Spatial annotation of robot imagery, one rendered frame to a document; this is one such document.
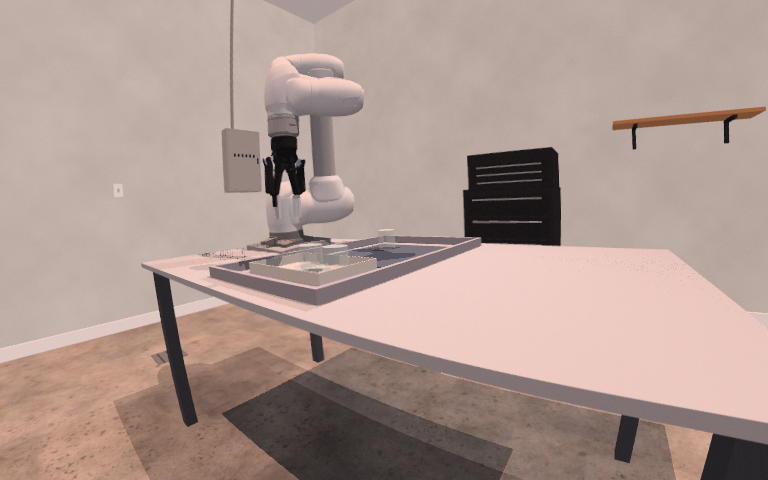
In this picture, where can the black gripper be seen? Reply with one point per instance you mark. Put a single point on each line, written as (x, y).
(283, 149)

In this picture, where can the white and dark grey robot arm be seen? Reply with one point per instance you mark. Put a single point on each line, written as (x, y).
(287, 97)

